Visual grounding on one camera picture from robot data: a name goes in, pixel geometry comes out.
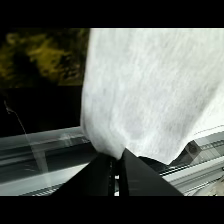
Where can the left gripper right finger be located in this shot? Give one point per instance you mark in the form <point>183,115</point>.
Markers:
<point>140,178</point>

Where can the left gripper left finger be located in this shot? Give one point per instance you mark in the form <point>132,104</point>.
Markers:
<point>96,176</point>

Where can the grey T-shirt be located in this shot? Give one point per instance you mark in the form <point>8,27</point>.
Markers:
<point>150,86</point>

